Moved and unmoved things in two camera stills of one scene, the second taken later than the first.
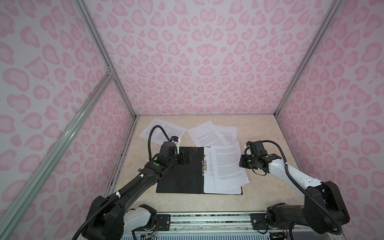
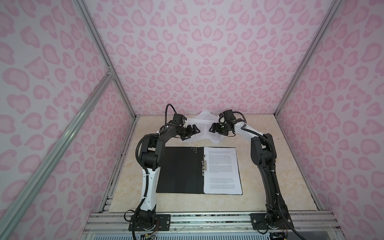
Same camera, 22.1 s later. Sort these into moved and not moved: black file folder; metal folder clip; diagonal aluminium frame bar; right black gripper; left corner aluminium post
Moved: right black gripper
Not moved: metal folder clip; black file folder; left corner aluminium post; diagonal aluminium frame bar
